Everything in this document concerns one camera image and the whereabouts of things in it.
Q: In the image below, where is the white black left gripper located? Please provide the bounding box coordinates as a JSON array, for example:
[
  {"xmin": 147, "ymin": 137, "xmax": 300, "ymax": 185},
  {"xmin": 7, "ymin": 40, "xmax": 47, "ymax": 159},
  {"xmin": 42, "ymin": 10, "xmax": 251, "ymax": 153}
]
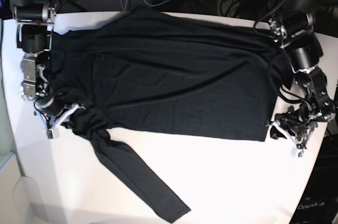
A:
[{"xmin": 267, "ymin": 107, "xmax": 321, "ymax": 150}]

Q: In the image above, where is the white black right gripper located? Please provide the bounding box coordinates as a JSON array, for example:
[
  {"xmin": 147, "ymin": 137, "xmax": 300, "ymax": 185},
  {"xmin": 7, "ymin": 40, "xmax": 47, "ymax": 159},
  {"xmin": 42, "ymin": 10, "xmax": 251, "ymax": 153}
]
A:
[{"xmin": 33, "ymin": 95, "xmax": 86, "ymax": 130}]

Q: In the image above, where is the black long sleeve shirt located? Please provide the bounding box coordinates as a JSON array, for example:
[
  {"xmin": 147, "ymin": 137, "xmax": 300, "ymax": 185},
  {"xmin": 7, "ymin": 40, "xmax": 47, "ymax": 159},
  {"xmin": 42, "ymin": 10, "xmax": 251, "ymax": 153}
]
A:
[{"xmin": 50, "ymin": 8, "xmax": 292, "ymax": 223}]

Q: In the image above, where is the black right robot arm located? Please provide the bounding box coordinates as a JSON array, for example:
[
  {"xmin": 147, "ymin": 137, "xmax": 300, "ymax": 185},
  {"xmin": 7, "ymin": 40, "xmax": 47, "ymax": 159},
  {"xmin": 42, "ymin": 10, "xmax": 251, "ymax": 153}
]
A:
[{"xmin": 260, "ymin": 0, "xmax": 336, "ymax": 148}]

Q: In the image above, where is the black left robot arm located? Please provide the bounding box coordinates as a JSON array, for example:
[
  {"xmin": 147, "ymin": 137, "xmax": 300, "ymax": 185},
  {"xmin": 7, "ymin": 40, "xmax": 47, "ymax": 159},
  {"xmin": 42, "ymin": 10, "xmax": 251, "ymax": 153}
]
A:
[{"xmin": 9, "ymin": 0, "xmax": 324, "ymax": 150}]

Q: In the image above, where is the black OpenArm case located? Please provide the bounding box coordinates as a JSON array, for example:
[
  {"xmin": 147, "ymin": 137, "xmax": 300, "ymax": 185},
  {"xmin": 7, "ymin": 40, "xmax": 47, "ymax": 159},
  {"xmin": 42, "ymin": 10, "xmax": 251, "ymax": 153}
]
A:
[{"xmin": 290, "ymin": 135, "xmax": 337, "ymax": 223}]

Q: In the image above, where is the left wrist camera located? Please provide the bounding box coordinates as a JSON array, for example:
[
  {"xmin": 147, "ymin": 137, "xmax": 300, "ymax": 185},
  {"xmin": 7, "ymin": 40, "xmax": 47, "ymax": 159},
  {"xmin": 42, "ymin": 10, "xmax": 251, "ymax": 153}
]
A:
[{"xmin": 45, "ymin": 128, "xmax": 59, "ymax": 139}]

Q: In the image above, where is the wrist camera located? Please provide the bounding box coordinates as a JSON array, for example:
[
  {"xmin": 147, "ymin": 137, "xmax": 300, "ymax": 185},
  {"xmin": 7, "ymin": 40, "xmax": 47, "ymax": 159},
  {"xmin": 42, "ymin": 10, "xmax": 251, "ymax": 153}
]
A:
[
  {"xmin": 291, "ymin": 147, "xmax": 304, "ymax": 158},
  {"xmin": 45, "ymin": 128, "xmax": 59, "ymax": 139}
]

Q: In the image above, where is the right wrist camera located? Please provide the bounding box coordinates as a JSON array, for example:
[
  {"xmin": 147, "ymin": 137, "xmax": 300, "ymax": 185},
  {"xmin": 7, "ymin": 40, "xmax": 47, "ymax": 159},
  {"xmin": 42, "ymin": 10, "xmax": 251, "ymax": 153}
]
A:
[{"xmin": 291, "ymin": 147, "xmax": 304, "ymax": 158}]

